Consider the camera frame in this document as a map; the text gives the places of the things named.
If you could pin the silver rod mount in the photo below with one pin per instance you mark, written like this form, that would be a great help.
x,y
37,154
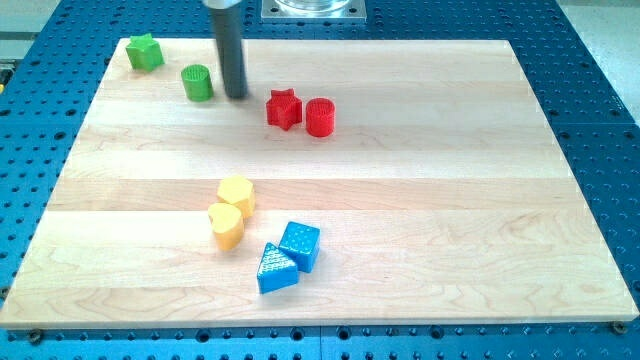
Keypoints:
x,y
221,2

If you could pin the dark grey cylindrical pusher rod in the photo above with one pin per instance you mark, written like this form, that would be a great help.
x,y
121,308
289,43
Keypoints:
x,y
227,26

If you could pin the green cylinder block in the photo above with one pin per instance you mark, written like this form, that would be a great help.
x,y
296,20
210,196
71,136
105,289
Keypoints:
x,y
197,83

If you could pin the green star block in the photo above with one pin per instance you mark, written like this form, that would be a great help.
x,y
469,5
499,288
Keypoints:
x,y
144,52

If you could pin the red star block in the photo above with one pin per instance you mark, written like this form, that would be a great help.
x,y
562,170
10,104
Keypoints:
x,y
283,109

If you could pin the red cylinder block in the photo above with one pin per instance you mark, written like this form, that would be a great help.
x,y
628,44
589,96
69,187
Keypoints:
x,y
320,117

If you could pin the yellow hexagon block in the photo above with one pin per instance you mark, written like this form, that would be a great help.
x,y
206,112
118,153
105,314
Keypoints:
x,y
238,191

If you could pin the yellow heart block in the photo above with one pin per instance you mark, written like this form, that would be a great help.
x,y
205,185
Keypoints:
x,y
227,225

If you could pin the light wooden board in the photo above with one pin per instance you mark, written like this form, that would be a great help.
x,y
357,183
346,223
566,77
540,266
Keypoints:
x,y
442,196

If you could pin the blue cube block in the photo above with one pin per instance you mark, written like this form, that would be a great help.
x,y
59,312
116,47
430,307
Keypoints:
x,y
301,243

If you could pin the blue triangle block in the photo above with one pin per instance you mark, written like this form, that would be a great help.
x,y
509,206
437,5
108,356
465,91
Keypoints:
x,y
276,270

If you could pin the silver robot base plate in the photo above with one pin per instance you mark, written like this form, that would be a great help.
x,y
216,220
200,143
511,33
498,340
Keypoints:
x,y
332,11

